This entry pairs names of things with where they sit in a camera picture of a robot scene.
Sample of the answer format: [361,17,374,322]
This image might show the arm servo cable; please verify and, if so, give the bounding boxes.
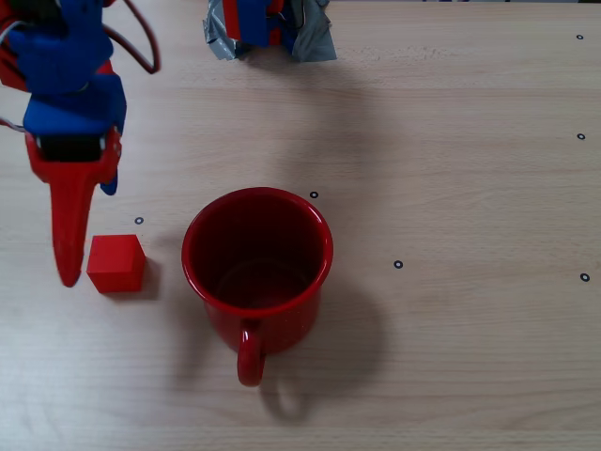
[101,0,162,75]

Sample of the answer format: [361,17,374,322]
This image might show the red enamel mug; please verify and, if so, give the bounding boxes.
[180,186,335,388]

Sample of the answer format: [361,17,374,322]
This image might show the red cube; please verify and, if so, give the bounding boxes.
[85,233,147,295]

